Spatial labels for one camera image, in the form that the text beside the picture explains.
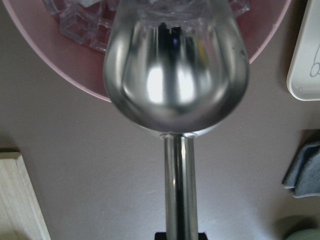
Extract clear ice cubes pile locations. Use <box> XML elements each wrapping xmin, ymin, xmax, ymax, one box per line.
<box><xmin>41</xmin><ymin>0</ymin><xmax>251</xmax><ymax>53</ymax></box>

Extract pink bowl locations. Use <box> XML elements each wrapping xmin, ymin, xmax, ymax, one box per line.
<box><xmin>3</xmin><ymin>0</ymin><xmax>291</xmax><ymax>102</ymax></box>

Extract grey folded cloth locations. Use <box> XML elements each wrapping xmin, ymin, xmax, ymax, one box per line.
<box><xmin>282</xmin><ymin>141</ymin><xmax>320</xmax><ymax>199</ymax></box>

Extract bamboo cutting board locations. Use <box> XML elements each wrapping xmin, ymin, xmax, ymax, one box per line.
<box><xmin>0</xmin><ymin>152</ymin><xmax>51</xmax><ymax>240</ymax></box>

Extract metal ice scoop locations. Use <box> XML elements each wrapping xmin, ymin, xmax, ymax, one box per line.
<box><xmin>103</xmin><ymin>0</ymin><xmax>250</xmax><ymax>240</ymax></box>

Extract cream serving tray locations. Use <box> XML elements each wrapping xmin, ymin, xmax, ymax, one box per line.
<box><xmin>286</xmin><ymin>0</ymin><xmax>320</xmax><ymax>101</ymax></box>

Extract light green bowl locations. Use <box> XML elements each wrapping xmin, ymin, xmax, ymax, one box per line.
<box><xmin>285</xmin><ymin>228</ymin><xmax>320</xmax><ymax>240</ymax></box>

